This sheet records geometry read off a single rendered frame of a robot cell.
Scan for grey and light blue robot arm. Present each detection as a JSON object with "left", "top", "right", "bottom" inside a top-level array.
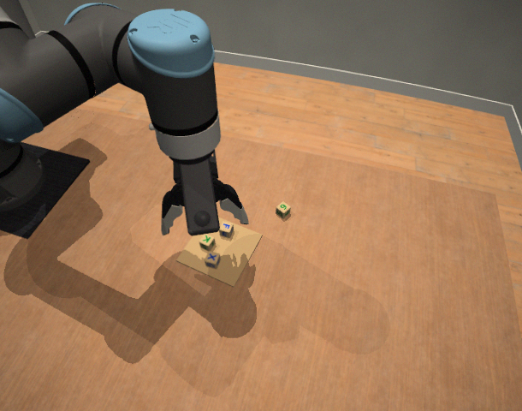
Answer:
[{"left": 0, "top": 0, "right": 221, "bottom": 235}]

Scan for tan flat mat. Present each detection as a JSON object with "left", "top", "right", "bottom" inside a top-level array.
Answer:
[{"left": 176, "top": 223, "right": 262, "bottom": 287}]

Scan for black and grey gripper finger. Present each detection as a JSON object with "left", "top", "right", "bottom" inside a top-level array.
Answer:
[
  {"left": 219, "top": 182, "right": 249, "bottom": 224},
  {"left": 161, "top": 188, "right": 183, "bottom": 235}
]

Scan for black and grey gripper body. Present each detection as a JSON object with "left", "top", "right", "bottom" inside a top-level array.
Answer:
[{"left": 169, "top": 149, "right": 222, "bottom": 206}]

